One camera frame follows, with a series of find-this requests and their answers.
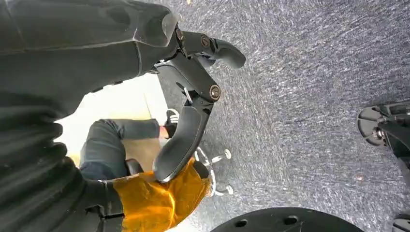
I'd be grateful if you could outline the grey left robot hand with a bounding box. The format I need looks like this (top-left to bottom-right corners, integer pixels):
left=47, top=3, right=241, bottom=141
left=0, top=0, right=247, bottom=232

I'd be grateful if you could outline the person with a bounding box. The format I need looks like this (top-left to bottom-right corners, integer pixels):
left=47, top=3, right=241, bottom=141
left=79, top=109, right=180, bottom=181

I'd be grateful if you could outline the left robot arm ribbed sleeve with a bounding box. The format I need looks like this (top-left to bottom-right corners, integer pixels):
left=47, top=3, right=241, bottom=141
left=0, top=93, right=106, bottom=232

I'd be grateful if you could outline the black office chair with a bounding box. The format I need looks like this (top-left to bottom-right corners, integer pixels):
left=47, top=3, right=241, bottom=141
left=193, top=145, right=234, bottom=197

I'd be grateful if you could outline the black disc with holes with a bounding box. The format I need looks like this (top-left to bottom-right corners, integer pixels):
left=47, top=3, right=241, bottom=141
left=209, top=207, right=366, bottom=232

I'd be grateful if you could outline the black robot foot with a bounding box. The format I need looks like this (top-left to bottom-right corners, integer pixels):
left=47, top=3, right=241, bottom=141
left=356, top=101, right=410, bottom=189

